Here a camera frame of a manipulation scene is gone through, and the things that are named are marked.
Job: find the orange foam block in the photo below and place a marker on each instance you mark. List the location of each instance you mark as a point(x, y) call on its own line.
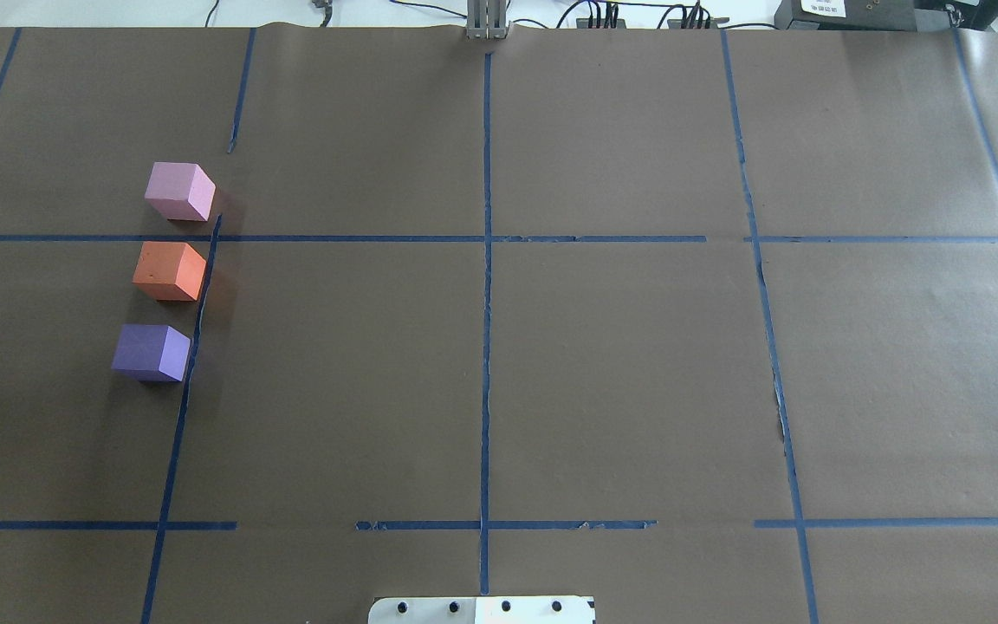
point(169, 271)

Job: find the brown paper table cover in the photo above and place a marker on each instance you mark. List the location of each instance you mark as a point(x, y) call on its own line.
point(701, 325)

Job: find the pink foam block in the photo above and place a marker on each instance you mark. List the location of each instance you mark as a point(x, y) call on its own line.
point(180, 191)

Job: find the purple foam block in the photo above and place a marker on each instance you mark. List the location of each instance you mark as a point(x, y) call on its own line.
point(151, 353)

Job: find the black computer box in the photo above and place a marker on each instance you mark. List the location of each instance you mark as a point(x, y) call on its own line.
point(900, 16)

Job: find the aluminium frame post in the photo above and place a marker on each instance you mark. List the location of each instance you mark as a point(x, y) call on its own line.
point(487, 19)

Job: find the white pole base plate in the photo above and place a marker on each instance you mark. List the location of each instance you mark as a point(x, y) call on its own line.
point(484, 609)

